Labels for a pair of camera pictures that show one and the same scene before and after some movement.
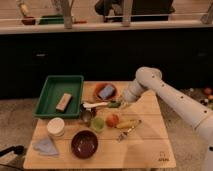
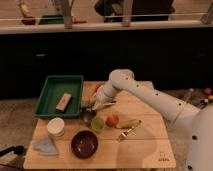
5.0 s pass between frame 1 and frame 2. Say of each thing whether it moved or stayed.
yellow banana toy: stayed
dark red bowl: stayed
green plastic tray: stayed
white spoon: moved
